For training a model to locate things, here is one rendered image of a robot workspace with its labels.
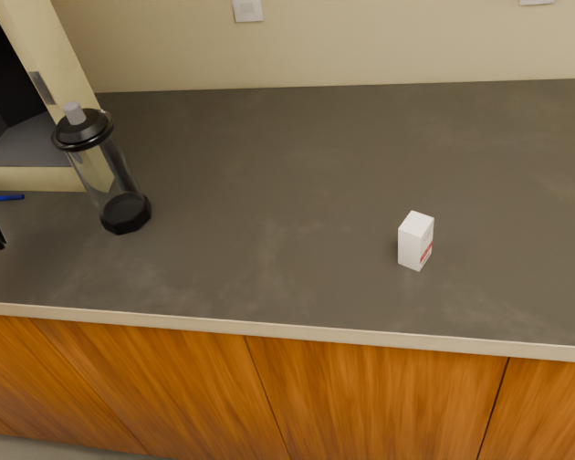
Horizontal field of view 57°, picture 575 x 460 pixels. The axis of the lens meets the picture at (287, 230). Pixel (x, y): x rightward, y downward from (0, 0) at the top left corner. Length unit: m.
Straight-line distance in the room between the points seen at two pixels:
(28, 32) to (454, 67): 0.91
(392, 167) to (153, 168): 0.53
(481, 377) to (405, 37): 0.77
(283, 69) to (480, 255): 0.72
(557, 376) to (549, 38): 0.74
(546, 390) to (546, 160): 0.43
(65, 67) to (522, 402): 1.05
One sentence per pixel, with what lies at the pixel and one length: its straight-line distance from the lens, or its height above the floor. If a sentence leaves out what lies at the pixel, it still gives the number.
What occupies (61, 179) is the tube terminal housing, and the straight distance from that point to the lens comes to 1.24.
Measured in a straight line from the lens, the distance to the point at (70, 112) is 0.97.
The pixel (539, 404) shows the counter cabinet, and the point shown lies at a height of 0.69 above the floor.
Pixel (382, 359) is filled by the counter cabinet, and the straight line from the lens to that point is 0.96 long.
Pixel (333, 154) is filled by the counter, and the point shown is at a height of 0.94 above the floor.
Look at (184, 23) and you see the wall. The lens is 1.40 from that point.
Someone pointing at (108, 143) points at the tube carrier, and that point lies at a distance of 0.98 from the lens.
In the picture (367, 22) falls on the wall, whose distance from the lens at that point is 1.30.
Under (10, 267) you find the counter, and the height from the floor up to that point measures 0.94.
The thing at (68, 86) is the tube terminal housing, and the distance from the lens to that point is 1.12.
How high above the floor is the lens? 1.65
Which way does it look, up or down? 46 degrees down
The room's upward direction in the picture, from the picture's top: 12 degrees counter-clockwise
